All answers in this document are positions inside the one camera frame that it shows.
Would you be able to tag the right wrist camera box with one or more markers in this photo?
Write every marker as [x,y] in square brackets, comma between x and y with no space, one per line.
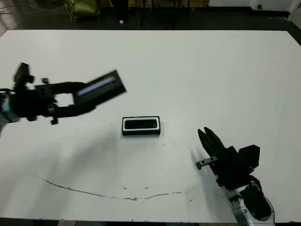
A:
[249,155]

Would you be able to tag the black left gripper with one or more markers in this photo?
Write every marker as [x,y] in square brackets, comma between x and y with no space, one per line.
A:
[33,101]

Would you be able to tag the green plastic bag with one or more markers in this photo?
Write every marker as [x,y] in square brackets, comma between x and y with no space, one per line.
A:
[82,10]

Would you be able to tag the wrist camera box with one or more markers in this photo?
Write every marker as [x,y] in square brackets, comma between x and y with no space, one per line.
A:
[22,71]
[249,155]

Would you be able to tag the black box white insert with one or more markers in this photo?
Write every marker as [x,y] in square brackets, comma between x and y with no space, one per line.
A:
[141,132]

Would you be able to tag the black box lid silver print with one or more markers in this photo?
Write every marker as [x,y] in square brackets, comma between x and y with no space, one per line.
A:
[103,90]

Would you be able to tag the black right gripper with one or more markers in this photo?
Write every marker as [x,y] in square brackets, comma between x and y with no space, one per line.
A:
[230,167]

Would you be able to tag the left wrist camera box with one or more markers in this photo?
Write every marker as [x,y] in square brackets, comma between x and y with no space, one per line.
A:
[22,71]

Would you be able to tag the black slim camera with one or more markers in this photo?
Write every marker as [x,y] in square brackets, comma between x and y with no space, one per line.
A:
[141,124]

